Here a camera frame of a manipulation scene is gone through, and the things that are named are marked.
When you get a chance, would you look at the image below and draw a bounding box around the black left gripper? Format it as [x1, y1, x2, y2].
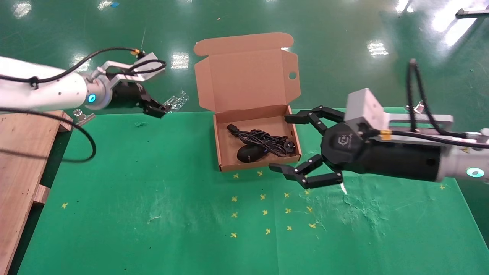
[111, 81, 170, 119]

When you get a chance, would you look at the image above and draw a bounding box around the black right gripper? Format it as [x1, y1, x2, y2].
[269, 106, 442, 189]

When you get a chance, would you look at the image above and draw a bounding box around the black wired computer mouse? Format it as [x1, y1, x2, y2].
[237, 144, 269, 163]

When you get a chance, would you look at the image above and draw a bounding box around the black power cable with plug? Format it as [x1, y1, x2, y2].
[227, 123, 296, 157]

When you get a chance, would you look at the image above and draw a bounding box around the open brown cardboard box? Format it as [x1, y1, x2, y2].
[194, 32, 302, 171]

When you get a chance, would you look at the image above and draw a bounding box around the clear crumpled plastic wrapper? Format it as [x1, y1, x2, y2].
[162, 91, 189, 114]

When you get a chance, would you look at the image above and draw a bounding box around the silver binder clip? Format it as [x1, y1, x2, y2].
[73, 109, 95, 127]
[405, 100, 427, 115]

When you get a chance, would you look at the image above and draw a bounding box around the brown wooden pallet board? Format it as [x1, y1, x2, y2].
[0, 111, 73, 275]

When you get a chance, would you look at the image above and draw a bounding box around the grey metal bar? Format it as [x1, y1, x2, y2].
[455, 8, 489, 19]

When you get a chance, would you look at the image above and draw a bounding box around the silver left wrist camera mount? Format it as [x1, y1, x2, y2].
[92, 52, 162, 83]

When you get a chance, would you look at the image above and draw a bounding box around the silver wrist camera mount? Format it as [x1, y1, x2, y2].
[346, 89, 454, 144]
[92, 52, 162, 83]

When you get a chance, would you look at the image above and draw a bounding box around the black loose left arm cable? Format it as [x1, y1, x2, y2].
[0, 108, 96, 163]

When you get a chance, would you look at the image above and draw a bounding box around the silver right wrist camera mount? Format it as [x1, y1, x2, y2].
[346, 89, 454, 144]

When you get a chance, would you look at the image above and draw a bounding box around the black left wrist camera cable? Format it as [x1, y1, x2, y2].
[0, 47, 167, 89]

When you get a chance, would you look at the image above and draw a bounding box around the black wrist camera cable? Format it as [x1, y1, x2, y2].
[406, 58, 489, 149]
[0, 47, 167, 89]

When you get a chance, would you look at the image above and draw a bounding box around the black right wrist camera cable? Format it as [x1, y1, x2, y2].
[406, 58, 489, 149]

